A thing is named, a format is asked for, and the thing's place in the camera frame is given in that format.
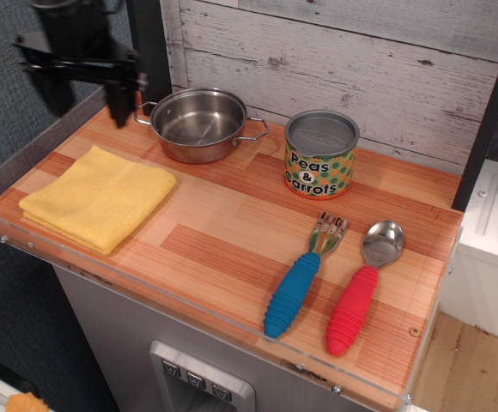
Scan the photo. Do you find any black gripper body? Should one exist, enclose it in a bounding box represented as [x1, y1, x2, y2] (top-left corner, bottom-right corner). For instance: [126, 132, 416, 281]
[14, 3, 148, 90]

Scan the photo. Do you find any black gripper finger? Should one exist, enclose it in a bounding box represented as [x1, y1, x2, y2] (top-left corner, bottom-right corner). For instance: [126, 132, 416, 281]
[29, 70, 75, 116]
[105, 82, 139, 129]

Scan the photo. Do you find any peas and carrots can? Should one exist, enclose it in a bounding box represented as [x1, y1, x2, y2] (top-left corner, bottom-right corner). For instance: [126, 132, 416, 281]
[284, 109, 360, 200]

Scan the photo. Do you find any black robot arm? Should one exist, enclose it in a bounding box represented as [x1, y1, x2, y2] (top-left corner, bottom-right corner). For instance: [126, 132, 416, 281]
[14, 0, 147, 128]

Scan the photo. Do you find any silver metal pot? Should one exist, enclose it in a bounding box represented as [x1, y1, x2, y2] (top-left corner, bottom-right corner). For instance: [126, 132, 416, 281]
[133, 88, 270, 164]

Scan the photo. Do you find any yellow folded cloth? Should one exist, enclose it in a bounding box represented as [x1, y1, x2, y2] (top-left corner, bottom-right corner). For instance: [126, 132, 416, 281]
[19, 146, 176, 256]

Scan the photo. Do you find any clear acrylic table guard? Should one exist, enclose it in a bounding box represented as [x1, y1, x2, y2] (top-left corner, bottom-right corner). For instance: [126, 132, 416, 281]
[0, 62, 413, 409]

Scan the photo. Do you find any grey dispenser panel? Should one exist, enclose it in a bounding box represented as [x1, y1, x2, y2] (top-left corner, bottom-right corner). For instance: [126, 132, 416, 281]
[149, 340, 257, 411]

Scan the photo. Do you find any orange object bottom left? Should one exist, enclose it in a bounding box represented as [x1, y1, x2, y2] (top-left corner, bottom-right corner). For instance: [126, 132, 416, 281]
[5, 392, 51, 412]

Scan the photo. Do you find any white ribbed appliance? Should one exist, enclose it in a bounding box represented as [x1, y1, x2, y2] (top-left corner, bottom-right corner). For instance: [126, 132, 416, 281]
[439, 160, 498, 336]

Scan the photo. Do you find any black vertical post left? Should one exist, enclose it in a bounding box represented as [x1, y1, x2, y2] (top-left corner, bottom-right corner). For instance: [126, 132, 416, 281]
[126, 0, 172, 102]

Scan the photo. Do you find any black vertical post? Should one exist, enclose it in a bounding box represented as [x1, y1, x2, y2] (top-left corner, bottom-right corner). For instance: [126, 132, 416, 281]
[126, 0, 172, 102]
[452, 76, 498, 212]

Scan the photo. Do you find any blue handled fork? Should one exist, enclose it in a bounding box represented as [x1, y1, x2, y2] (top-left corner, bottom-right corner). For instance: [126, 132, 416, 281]
[264, 212, 348, 339]

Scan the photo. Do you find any red handled spoon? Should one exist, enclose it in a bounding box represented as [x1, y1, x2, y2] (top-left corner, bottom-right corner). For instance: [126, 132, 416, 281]
[325, 221, 404, 355]

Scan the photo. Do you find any black vertical post right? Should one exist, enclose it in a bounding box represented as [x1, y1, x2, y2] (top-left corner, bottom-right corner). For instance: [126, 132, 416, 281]
[452, 76, 498, 212]

